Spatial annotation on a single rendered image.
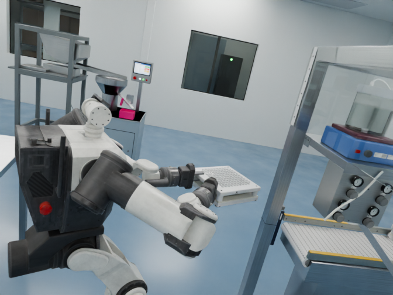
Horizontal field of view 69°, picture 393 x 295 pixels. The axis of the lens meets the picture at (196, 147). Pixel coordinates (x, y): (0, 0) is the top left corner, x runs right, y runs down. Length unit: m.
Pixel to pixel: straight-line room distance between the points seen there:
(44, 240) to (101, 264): 0.23
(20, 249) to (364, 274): 1.31
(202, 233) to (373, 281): 0.94
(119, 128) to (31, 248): 2.36
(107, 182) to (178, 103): 5.23
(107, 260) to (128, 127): 2.27
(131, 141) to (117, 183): 2.57
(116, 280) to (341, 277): 0.93
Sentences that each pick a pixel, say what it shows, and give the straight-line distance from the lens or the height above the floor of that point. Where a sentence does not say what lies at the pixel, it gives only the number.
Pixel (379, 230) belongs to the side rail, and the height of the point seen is 0.93.
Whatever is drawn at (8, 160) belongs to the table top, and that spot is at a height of 0.89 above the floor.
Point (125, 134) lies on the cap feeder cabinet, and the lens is 3.29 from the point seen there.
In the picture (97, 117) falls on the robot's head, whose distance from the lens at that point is 0.91.
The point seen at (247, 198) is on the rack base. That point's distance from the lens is 1.34.
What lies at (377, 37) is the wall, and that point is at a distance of 6.99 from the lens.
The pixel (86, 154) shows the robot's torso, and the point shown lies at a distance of 0.87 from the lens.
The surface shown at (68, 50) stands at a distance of 4.16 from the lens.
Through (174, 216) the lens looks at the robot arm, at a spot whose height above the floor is 1.21.
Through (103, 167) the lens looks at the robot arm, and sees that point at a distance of 0.76.
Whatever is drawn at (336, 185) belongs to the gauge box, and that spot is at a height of 1.25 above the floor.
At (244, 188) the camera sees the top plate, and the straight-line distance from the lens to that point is 1.30.
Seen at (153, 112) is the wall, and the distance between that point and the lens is 5.99.
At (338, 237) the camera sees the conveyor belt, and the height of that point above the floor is 0.91.
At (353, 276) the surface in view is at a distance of 1.46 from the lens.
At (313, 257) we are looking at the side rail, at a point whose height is 0.93.
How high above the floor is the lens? 1.59
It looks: 18 degrees down
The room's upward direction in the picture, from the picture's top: 12 degrees clockwise
